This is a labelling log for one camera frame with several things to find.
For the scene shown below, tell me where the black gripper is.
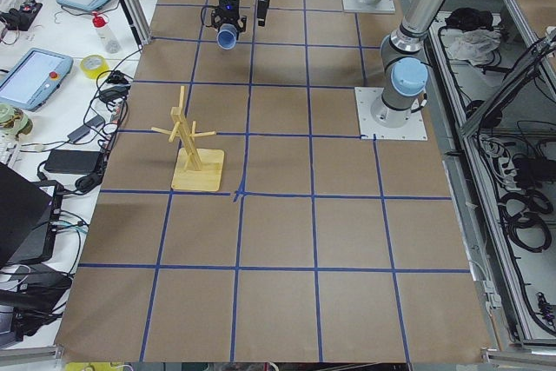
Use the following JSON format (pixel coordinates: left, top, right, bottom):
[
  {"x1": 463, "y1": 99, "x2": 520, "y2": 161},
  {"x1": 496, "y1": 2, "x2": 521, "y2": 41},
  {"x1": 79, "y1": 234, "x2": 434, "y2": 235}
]
[{"x1": 210, "y1": 0, "x2": 270, "y2": 34}]

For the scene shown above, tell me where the light blue plastic cup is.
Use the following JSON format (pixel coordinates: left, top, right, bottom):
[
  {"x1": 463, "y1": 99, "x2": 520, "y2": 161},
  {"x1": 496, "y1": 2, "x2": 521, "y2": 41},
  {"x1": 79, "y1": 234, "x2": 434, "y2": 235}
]
[{"x1": 216, "y1": 23, "x2": 238, "y2": 50}]

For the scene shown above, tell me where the red capped squeeze bottle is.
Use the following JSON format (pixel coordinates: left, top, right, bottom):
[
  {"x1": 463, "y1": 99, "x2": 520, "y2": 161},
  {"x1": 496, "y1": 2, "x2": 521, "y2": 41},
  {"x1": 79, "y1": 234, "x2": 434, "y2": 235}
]
[{"x1": 92, "y1": 12, "x2": 121, "y2": 54}]

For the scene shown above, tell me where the yellow tape roll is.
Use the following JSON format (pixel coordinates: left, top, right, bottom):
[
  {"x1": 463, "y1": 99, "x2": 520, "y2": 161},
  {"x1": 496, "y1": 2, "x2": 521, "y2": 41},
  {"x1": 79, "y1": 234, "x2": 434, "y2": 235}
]
[{"x1": 80, "y1": 54, "x2": 109, "y2": 80}]

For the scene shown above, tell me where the wooden mug tree stand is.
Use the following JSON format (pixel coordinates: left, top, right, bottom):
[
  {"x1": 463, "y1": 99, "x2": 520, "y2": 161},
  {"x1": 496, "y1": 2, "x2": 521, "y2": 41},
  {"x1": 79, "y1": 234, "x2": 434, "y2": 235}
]
[{"x1": 151, "y1": 86, "x2": 225, "y2": 192}]

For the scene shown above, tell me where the near teach pendant tablet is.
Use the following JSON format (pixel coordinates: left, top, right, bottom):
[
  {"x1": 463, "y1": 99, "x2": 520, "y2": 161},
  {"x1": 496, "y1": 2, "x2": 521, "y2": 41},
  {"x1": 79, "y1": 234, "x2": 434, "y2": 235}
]
[{"x1": 1, "y1": 48, "x2": 74, "y2": 110}]

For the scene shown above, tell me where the white crumpled cloth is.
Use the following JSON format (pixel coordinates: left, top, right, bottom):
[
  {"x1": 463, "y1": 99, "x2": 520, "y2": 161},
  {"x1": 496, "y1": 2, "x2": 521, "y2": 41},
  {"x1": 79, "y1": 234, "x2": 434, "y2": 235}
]
[{"x1": 447, "y1": 30, "x2": 501, "y2": 65}]

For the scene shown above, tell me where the black power adapter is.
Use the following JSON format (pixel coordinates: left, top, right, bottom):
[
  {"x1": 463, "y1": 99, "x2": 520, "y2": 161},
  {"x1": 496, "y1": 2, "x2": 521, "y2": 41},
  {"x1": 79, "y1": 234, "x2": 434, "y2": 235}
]
[{"x1": 44, "y1": 149, "x2": 103, "y2": 175}]

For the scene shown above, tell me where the black laptop computer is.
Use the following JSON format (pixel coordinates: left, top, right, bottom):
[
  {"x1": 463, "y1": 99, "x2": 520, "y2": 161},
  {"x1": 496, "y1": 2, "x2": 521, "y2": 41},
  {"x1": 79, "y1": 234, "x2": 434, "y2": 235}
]
[{"x1": 1, "y1": 164, "x2": 63, "y2": 267}]

